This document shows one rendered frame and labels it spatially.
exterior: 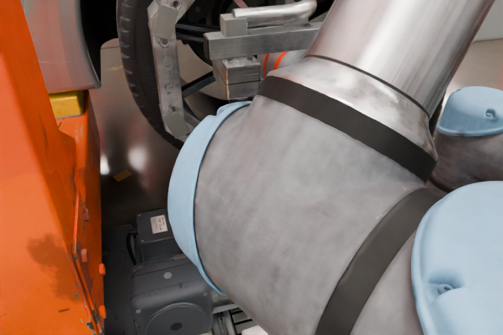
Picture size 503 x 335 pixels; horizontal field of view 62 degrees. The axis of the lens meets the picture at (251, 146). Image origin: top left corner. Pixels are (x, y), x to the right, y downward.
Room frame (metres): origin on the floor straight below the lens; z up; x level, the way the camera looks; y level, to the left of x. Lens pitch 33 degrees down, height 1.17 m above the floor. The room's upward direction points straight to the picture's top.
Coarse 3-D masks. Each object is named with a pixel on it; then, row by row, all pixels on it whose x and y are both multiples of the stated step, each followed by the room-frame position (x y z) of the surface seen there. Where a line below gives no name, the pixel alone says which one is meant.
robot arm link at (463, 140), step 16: (448, 96) 0.42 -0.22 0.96; (464, 96) 0.40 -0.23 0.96; (480, 96) 0.40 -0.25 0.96; (496, 96) 0.40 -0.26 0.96; (448, 112) 0.40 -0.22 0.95; (464, 112) 0.38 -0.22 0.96; (480, 112) 0.38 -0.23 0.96; (496, 112) 0.37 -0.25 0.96; (448, 128) 0.39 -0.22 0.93; (464, 128) 0.38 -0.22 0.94; (480, 128) 0.37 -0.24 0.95; (496, 128) 0.37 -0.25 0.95; (448, 144) 0.39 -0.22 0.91; (464, 144) 0.38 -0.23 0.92; (480, 144) 0.37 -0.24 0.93; (496, 144) 0.36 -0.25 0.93; (448, 160) 0.38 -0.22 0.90; (464, 160) 0.37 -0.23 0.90; (480, 160) 0.36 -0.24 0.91; (496, 160) 0.35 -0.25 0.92; (432, 176) 0.40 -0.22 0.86; (448, 176) 0.38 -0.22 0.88; (464, 176) 0.37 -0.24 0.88; (480, 176) 0.36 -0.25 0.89; (496, 176) 0.35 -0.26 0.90; (448, 192) 0.38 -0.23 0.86
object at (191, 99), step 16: (240, 0) 0.86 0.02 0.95; (272, 0) 0.89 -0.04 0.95; (320, 16) 0.92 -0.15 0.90; (176, 32) 0.83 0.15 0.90; (208, 32) 0.85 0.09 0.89; (208, 80) 0.84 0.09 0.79; (192, 96) 0.95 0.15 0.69; (208, 96) 1.04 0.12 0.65; (192, 112) 0.81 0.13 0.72; (208, 112) 0.92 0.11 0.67
